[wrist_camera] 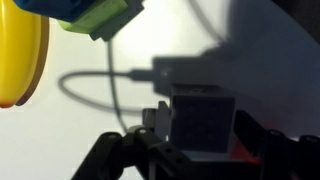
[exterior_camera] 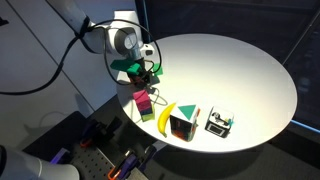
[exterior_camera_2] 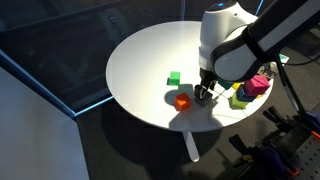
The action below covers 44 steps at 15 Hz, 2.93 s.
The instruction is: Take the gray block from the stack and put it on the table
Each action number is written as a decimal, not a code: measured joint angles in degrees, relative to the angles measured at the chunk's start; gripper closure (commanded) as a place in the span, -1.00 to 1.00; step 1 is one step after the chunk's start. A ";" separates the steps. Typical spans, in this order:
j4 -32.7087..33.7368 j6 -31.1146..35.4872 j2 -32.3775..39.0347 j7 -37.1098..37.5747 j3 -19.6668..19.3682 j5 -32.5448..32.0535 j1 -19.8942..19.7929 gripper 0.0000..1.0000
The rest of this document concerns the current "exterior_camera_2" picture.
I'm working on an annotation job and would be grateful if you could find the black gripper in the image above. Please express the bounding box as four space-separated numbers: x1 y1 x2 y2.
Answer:
198 67 221 100

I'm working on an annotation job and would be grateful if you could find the orange block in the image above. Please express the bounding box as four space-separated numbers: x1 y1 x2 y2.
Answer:
174 92 193 112

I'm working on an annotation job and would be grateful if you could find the lime green block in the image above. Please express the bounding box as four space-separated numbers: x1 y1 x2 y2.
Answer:
229 91 251 110

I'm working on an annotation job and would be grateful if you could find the blue block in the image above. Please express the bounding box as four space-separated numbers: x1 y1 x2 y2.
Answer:
235 84 258 103

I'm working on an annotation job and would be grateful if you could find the pink block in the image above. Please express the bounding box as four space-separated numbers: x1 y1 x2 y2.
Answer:
242 74 271 98

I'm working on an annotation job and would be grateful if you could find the white table leg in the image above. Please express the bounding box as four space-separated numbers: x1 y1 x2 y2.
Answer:
181 130 201 164

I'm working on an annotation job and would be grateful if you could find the black clamp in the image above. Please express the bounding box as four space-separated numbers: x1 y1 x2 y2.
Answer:
228 133 265 168

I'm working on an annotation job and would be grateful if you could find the purple and orange clamp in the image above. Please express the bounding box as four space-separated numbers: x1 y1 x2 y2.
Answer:
262 105 320 138
256 145 301 178

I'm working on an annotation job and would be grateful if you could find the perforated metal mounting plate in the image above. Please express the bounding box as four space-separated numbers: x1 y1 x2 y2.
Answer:
285 133 320 180

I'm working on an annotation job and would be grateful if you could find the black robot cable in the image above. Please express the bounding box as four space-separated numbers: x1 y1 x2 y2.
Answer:
273 53 320 116

